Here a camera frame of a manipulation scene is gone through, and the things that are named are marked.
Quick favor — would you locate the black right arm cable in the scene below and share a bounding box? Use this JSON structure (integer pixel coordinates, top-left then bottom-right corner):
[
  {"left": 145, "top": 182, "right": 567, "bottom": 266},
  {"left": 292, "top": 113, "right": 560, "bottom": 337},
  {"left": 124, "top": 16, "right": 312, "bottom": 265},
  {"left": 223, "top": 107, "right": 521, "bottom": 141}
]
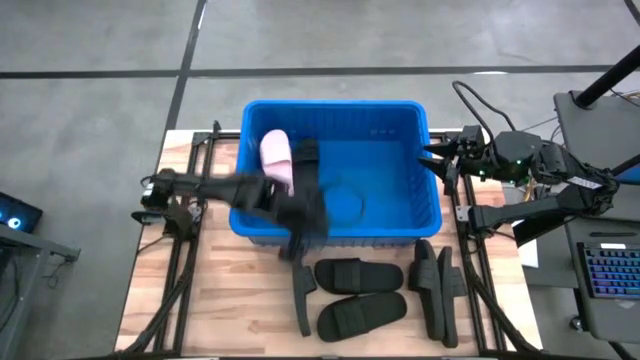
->
[{"left": 451, "top": 79, "right": 517, "bottom": 134}]

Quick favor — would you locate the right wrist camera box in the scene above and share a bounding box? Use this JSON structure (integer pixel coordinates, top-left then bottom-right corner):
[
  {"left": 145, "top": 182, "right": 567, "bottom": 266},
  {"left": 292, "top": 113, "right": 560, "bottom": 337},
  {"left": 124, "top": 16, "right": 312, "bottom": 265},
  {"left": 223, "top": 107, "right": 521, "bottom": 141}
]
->
[{"left": 459, "top": 124, "right": 485, "bottom": 149}]

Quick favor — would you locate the grey metal stand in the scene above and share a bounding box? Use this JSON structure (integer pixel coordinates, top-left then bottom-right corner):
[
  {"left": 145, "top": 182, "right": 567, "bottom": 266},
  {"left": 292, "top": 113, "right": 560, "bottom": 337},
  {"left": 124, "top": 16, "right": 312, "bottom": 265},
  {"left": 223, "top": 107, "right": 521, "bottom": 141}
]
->
[{"left": 0, "top": 224, "right": 81, "bottom": 360}]

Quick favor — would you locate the computer with blue light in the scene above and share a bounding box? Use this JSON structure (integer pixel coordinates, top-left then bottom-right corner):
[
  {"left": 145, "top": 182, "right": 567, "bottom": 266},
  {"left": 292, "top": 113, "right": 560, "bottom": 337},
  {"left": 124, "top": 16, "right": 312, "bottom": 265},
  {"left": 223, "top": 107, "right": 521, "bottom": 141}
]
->
[{"left": 0, "top": 192, "right": 44, "bottom": 234}]

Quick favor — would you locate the white paper sheet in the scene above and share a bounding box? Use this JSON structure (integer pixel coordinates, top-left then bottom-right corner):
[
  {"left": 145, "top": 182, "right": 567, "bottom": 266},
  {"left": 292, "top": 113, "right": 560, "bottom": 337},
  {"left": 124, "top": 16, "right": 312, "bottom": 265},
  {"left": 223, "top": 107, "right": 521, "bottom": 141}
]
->
[{"left": 517, "top": 242, "right": 540, "bottom": 269}]

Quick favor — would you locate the backlit laptop keyboard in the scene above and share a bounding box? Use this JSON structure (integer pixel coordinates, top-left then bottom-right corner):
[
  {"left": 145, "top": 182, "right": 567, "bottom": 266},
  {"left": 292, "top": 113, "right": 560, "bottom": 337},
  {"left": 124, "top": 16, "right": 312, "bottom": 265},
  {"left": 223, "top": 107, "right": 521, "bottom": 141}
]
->
[{"left": 582, "top": 242, "right": 640, "bottom": 300}]

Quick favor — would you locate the pink slide sandal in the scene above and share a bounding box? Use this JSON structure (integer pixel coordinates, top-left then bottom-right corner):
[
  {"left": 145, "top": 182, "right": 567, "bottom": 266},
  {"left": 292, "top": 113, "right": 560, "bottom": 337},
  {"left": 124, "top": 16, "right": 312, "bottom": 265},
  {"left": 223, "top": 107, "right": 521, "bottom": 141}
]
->
[{"left": 259, "top": 129, "right": 295, "bottom": 197}]

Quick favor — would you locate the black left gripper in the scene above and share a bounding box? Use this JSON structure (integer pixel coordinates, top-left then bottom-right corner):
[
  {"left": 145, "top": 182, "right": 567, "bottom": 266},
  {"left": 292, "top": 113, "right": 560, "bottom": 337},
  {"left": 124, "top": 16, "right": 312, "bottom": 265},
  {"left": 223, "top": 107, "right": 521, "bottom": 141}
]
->
[{"left": 233, "top": 174, "right": 296, "bottom": 221}]

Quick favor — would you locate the grey desk top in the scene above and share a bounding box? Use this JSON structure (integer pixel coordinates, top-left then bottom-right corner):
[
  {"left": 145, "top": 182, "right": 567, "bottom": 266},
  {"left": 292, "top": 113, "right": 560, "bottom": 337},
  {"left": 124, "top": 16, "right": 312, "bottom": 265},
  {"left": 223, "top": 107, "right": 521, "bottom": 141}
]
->
[{"left": 553, "top": 89, "right": 640, "bottom": 222}]

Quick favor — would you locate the tablet screen with black rim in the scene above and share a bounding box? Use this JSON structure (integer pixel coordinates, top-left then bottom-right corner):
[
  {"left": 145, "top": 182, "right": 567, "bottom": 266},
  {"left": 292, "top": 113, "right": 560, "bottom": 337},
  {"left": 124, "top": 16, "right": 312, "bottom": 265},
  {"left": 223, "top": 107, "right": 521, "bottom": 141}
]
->
[{"left": 617, "top": 153, "right": 640, "bottom": 186}]

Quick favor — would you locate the black pole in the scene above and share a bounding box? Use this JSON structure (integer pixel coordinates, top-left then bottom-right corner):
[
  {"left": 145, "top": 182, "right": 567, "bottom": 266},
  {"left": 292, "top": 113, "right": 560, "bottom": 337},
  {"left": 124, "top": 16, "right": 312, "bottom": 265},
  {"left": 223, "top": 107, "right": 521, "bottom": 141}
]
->
[{"left": 574, "top": 44, "right": 640, "bottom": 109}]

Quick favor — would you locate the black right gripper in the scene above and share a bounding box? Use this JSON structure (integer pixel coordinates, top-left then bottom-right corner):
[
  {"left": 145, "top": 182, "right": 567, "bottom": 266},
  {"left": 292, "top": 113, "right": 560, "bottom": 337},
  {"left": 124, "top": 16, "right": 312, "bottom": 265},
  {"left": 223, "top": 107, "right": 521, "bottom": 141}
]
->
[{"left": 418, "top": 139, "right": 499, "bottom": 195}]

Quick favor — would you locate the blue plastic bin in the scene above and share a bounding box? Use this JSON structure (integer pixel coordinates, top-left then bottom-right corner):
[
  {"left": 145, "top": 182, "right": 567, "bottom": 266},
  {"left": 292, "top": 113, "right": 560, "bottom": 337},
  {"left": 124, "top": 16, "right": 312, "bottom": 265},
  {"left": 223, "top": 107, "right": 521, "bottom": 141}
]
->
[{"left": 228, "top": 99, "right": 444, "bottom": 247}]

